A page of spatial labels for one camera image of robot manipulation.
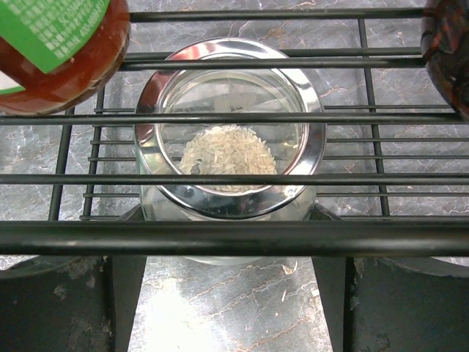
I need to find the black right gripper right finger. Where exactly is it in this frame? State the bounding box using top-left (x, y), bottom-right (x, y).
top-left (311, 257), bottom-right (468, 351)

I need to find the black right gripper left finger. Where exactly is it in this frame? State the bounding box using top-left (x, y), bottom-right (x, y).
top-left (0, 203), bottom-right (147, 352)

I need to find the glass jar with white powder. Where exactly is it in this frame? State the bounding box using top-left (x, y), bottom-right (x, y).
top-left (132, 37), bottom-right (328, 267)

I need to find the sauce bottle yellow cap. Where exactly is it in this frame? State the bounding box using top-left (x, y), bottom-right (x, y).
top-left (1, 0), bottom-right (130, 115)

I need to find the chili sauce jar red lid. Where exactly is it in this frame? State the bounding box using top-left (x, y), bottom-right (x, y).
top-left (421, 0), bottom-right (468, 121)

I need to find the black wire rack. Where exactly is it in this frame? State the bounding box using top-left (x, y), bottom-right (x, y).
top-left (1, 7), bottom-right (468, 257)

